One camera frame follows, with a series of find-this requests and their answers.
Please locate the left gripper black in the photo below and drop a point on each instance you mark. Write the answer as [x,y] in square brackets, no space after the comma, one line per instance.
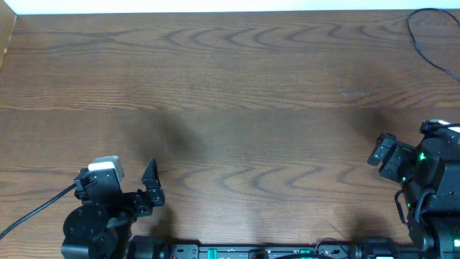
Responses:
[143,198]

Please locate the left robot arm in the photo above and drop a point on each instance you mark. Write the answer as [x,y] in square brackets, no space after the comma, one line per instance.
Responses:
[102,226]

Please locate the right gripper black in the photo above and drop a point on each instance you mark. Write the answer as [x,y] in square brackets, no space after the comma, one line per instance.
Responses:
[399,152]

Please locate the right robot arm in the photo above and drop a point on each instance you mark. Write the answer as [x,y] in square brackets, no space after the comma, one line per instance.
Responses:
[428,174]

